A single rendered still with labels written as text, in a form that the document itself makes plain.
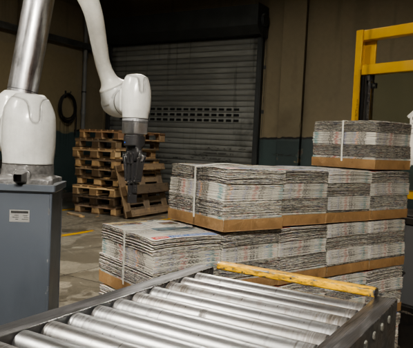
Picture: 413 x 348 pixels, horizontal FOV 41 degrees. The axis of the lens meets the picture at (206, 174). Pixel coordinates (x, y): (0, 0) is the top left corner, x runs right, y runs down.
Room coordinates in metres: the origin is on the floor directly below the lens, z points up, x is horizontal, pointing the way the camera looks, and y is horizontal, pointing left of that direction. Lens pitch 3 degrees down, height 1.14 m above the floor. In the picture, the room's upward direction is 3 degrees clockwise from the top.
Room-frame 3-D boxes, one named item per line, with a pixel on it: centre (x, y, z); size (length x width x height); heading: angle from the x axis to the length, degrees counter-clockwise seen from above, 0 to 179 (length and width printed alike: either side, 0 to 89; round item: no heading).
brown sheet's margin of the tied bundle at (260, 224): (2.07, -0.14, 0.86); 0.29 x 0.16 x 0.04; 125
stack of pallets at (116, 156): (8.93, 1.42, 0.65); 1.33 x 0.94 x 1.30; 153
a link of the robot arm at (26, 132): (1.72, 0.56, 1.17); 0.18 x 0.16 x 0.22; 31
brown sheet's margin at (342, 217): (2.53, -0.52, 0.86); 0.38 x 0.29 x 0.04; 36
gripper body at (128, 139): (1.93, 0.26, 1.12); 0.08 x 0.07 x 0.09; 38
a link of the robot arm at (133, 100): (1.94, 0.27, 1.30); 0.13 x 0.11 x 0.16; 31
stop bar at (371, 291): (1.40, -0.23, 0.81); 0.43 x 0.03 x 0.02; 59
